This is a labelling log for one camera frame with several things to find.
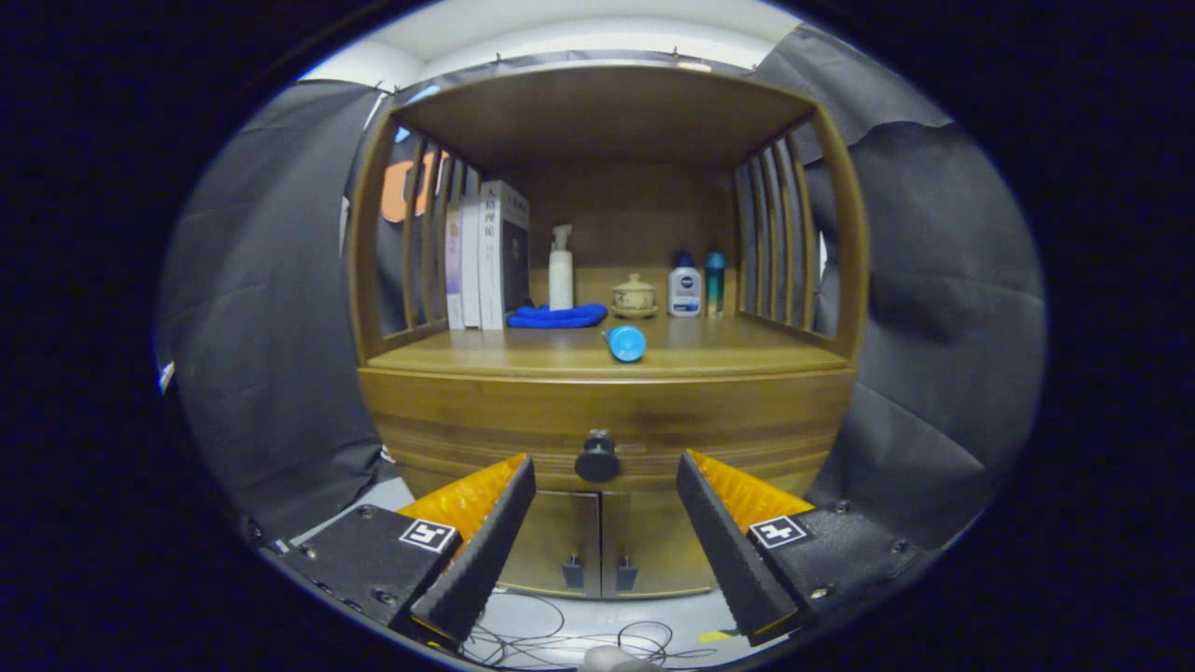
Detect white pump bottle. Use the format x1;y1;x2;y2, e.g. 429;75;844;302
548;224;575;311

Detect wooden cabinet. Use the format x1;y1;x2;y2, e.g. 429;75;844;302
347;61;871;600

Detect white book with dark cover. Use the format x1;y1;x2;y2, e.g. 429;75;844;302
477;180;531;330

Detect blue folded cloth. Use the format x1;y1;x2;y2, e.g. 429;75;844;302
507;303;609;329

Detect wooden countertop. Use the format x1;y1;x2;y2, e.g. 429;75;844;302
366;313;851;379

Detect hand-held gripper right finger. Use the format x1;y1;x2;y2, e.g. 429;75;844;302
675;450;925;647

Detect black drawer knob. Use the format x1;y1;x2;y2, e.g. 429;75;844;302
574;429;622;483

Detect pale purple book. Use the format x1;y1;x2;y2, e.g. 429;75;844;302
444;205;466;329

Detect blue tube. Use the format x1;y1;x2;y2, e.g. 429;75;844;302
602;325;648;363

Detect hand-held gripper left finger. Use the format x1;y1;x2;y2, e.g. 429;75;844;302
275;454;538;645

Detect white bottle with blue cap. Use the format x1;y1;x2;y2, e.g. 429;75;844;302
668;252;703;318

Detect wooden cabinet door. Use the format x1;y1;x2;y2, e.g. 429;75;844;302
600;487;724;600
499;490;603;598

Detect beige lidded teacup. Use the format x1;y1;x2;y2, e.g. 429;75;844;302
612;273;659;320

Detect tangled black cables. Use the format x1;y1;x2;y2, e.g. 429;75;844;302
462;588;720;671

